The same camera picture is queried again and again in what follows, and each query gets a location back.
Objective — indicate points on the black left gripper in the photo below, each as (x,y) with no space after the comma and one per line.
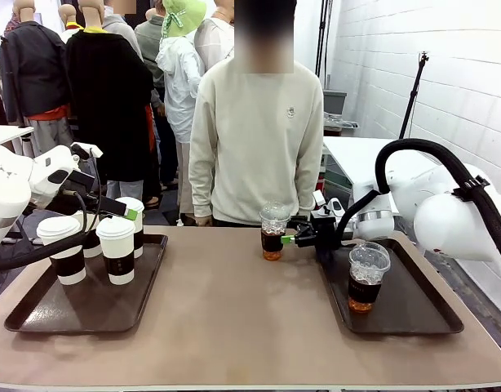
(77,192)

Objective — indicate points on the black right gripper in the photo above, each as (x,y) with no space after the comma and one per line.
(326,230)

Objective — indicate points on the clear plastic iced coffee cup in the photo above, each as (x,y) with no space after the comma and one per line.
(273,237)
(366,281)

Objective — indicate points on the white paper cup black sleeve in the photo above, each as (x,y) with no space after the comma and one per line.
(93,250)
(138,234)
(118,249)
(67,269)

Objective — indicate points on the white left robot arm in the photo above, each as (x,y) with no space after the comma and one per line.
(10,188)

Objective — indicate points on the person's left forearm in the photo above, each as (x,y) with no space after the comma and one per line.
(309,179)

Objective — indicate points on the person's right forearm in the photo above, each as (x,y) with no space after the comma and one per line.
(199,188)

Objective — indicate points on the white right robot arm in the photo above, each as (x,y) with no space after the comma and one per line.
(446,220)

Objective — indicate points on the dark brown serving tray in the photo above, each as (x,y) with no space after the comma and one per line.
(405,302)
(91,306)

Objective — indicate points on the person's right hand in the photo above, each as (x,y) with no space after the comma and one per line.
(203,221)

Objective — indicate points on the person in beige sweater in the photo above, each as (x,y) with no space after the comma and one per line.
(254,143)

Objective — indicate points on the clear plastic container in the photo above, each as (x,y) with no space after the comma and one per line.
(340,124)

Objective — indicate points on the small white table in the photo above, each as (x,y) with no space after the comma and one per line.
(7,132)

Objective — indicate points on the grey plastic bin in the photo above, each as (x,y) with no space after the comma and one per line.
(334,104)

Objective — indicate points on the mannequin in dark grey jacket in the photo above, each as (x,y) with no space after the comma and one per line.
(32,69)

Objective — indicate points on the person in green jacket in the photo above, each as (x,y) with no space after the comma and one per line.
(148,45)

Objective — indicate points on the person in grey hoodie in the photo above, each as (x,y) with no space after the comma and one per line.
(120,28)

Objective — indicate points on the black light stand poles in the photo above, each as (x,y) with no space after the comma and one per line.
(323,41)

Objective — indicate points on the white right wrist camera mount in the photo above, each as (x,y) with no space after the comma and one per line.
(332,204)

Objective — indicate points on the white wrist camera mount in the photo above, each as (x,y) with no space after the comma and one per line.
(89,148)
(332,204)

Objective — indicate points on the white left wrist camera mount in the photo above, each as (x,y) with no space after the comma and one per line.
(89,148)

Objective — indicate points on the black camera tripod stand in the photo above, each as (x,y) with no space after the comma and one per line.
(411,98)

